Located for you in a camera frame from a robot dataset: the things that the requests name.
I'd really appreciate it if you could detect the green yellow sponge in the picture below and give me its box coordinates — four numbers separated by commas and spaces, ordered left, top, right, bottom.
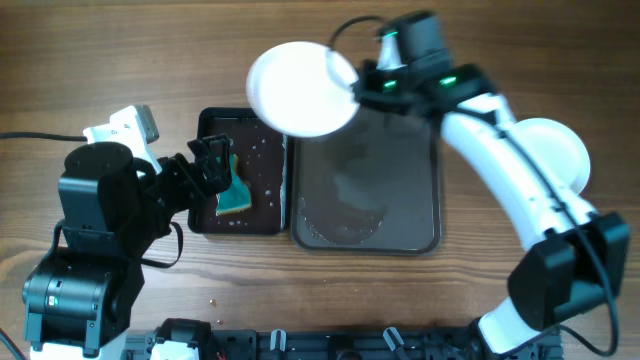
215, 154, 252, 216

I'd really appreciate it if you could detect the white plate top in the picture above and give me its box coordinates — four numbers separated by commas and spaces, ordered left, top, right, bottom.
246, 41, 359, 138

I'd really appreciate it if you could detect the white plate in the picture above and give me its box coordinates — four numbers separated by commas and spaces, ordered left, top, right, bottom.
514, 118, 591, 194
246, 41, 359, 138

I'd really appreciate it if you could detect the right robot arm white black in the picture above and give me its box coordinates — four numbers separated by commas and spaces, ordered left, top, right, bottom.
352, 60, 630, 357

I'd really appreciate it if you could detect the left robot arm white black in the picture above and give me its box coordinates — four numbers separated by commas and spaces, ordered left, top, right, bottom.
22, 135, 232, 359

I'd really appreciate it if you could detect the black water basin tray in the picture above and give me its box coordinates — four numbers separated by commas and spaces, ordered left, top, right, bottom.
188, 107, 289, 235

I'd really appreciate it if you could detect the large brown serving tray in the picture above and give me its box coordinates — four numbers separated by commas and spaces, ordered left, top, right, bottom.
290, 110, 442, 256

